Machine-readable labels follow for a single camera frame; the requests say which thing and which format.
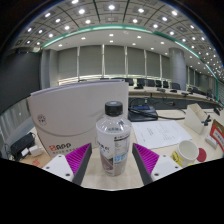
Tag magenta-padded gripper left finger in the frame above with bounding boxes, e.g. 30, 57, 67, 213
42, 142, 93, 186

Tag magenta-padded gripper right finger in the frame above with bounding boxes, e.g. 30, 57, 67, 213
131, 142, 183, 186

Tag clear plastic water bottle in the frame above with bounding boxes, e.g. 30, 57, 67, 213
95, 100, 133, 177

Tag white printed paper sheet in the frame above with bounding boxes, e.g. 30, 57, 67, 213
131, 119, 193, 150

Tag white paper ream box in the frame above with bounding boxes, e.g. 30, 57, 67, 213
26, 79, 130, 158

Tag black desk console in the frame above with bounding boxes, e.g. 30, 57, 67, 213
127, 103, 159, 122

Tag flat round red coaster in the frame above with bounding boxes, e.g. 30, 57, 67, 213
196, 147, 208, 163

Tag black power adapter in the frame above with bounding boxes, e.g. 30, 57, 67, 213
9, 132, 36, 158

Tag open white cardboard box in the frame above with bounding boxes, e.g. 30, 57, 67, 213
183, 102, 212, 136

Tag white remote control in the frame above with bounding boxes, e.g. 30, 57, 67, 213
204, 134, 219, 150

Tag long curved conference desk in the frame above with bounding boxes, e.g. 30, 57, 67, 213
128, 84, 224, 109

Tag black tool in white box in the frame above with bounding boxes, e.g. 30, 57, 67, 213
200, 114, 212, 127

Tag brown cardboard box red side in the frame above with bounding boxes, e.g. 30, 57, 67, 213
209, 118, 224, 153

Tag row of black office chairs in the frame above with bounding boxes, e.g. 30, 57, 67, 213
124, 77, 201, 94

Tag group of ceiling lights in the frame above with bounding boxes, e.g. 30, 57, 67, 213
14, 0, 224, 78

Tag white mug with yellow handle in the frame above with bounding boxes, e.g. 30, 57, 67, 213
170, 139, 200, 169

